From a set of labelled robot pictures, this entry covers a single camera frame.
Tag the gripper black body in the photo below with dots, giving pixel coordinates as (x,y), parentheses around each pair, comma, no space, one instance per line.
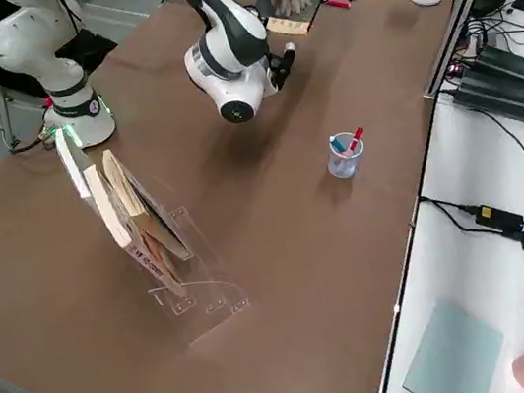
(278,71)

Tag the dark hands-cover book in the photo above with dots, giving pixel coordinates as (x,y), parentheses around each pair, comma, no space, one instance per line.
(286,3)

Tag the grey cover book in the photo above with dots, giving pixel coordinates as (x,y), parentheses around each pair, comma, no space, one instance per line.
(155,213)

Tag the plain white book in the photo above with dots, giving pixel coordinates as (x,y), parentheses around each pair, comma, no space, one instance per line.
(70,167)

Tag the clear acrylic storage rack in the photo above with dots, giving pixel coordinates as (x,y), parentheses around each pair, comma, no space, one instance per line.
(211,314)

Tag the pink highlighter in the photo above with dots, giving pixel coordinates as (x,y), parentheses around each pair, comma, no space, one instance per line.
(341,3)

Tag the blue marker white cap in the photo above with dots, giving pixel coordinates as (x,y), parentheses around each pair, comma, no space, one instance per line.
(336,141)

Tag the red marker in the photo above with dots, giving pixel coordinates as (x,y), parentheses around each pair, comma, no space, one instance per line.
(357,135)

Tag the clear plastic pen cup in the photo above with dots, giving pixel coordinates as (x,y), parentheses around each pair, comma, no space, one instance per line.
(342,169)

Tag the red light circuit board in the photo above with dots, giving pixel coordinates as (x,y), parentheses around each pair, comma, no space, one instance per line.
(454,71)

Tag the black power supply unit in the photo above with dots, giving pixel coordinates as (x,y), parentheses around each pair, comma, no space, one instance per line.
(515,64)
(495,94)

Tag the light blue sheet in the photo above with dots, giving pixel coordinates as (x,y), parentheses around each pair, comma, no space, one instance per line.
(452,356)

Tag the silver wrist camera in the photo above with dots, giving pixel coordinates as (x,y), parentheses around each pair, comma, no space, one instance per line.
(289,47)

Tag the aluminium divider post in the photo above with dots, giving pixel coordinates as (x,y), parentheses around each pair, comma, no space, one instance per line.
(461,5)

